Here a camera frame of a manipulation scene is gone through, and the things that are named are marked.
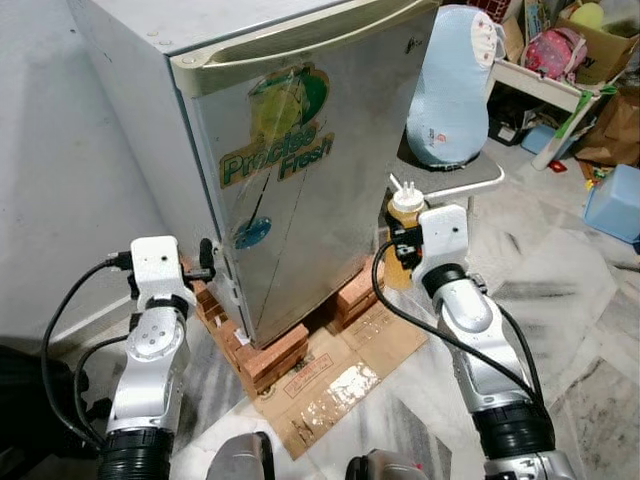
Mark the orange juice bottle white cap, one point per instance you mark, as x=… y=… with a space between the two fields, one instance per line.
x=408 y=212

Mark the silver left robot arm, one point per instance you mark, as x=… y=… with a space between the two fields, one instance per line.
x=150 y=350

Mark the silver mini fridge cabinet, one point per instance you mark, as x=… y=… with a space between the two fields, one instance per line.
x=130 y=120

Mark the blue round sticker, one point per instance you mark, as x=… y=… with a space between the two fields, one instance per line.
x=253 y=233

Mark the white plastic chair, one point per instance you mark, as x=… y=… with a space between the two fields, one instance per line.
x=470 y=172

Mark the flattened brown cardboard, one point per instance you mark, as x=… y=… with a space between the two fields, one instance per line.
x=330 y=385

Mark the green Precise Fresh sticker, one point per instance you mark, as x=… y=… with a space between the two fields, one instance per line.
x=270 y=110

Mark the black item under table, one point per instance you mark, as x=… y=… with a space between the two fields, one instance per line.
x=510 y=120

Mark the light blue padded cushion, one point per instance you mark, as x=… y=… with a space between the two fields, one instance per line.
x=450 y=90

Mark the blue item under table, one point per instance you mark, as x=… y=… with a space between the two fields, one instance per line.
x=540 y=140

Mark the blue plastic box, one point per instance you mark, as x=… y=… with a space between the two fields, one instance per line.
x=615 y=200

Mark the grey robot left leg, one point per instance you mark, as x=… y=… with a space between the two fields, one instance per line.
x=240 y=460

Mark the grey robot leg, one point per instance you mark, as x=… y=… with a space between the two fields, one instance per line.
x=385 y=468
x=240 y=460

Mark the white low table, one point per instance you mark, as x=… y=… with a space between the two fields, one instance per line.
x=540 y=85

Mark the grey robot right leg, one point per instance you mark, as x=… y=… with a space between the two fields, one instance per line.
x=385 y=468

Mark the brown paper bag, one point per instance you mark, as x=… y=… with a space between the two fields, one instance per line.
x=615 y=130

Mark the brown cardboard sheet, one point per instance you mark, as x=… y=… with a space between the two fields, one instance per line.
x=513 y=38

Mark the pink backpack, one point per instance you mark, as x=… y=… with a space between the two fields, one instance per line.
x=555 y=55

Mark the brown cardboard box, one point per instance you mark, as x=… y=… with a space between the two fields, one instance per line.
x=610 y=50

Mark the yellow green ball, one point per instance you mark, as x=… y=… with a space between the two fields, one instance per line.
x=588 y=15

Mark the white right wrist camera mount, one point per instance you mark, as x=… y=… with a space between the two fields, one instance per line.
x=443 y=240

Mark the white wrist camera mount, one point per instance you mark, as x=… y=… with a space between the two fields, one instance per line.
x=443 y=240
x=158 y=265

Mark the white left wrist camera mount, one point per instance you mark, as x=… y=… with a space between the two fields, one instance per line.
x=158 y=265

